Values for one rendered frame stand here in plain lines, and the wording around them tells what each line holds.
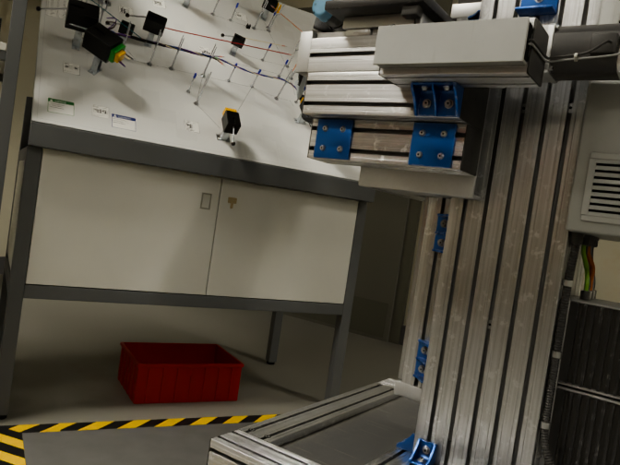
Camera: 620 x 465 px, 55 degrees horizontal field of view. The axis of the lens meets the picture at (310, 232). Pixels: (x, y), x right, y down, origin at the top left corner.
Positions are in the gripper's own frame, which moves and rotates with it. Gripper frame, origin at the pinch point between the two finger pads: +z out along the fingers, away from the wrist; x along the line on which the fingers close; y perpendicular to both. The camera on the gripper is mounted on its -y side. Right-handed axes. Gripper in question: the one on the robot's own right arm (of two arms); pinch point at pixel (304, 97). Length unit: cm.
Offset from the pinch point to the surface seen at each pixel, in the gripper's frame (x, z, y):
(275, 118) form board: 10.6, 9.1, -2.8
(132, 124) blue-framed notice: 64, 15, -15
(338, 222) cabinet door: -12.7, 36.0, -30.0
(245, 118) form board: 23.2, 10.2, -5.2
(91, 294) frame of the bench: 72, 63, -38
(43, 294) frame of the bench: 86, 63, -38
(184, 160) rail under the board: 48, 21, -24
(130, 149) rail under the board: 65, 20, -23
